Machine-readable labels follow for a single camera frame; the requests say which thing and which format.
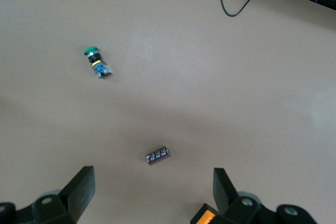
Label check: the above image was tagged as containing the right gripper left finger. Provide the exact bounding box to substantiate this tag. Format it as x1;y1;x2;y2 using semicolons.
0;165;96;224

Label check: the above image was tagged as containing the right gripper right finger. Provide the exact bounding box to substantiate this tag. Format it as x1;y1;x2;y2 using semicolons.
208;167;320;224

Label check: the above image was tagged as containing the green mushroom push button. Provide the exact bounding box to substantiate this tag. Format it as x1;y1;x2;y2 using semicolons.
83;47;113;79

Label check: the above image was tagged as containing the black cylindrical capacitor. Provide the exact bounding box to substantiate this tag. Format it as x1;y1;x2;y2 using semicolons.
145;145;171;167

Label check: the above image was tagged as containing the orange button enclosure box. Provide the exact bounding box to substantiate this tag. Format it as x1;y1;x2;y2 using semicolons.
190;202;220;224

